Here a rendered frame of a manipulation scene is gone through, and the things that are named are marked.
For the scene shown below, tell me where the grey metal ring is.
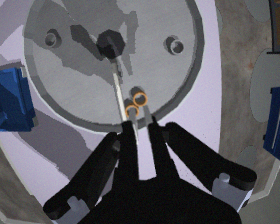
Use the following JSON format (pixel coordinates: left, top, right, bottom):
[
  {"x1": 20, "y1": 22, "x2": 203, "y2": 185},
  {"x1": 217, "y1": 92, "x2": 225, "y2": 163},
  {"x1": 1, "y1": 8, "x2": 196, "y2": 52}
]
[
  {"x1": 168, "y1": 40, "x2": 185, "y2": 55},
  {"x1": 44, "y1": 33, "x2": 62, "y2": 48}
]

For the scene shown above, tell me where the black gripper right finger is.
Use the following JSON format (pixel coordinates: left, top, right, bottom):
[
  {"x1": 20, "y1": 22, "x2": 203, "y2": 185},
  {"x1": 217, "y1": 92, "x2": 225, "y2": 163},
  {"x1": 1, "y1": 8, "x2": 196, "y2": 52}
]
[{"x1": 143, "y1": 105, "x2": 257, "y2": 224}]

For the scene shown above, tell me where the bronze ring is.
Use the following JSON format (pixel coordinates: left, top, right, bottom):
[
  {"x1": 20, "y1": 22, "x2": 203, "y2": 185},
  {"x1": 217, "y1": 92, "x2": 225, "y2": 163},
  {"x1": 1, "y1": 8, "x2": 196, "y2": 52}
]
[
  {"x1": 133, "y1": 91, "x2": 147, "y2": 106},
  {"x1": 125, "y1": 102, "x2": 139, "y2": 117}
]

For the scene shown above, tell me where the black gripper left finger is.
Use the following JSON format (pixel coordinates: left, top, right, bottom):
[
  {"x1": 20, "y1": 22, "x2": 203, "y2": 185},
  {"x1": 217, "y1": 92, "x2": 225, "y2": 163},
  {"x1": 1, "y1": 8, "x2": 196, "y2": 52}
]
[{"x1": 43, "y1": 107, "x2": 139, "y2": 224}]

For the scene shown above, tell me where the grey round turning table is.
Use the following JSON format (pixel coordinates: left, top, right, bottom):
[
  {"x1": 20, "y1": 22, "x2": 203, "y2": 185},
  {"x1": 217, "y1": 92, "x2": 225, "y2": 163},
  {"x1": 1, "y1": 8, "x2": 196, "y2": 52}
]
[{"x1": 22, "y1": 0, "x2": 207, "y2": 135}]

